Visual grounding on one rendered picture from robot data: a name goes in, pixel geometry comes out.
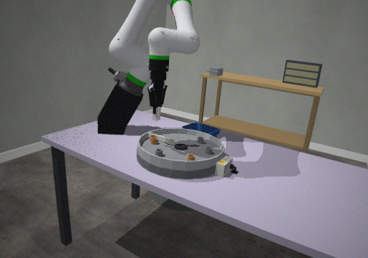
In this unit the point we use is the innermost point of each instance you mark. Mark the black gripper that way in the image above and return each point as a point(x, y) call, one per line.
point(157, 93)

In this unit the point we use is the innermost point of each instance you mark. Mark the grey round turning table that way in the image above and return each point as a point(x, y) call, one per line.
point(177, 144)

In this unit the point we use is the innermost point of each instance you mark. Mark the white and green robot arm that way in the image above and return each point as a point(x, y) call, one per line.
point(161, 41)

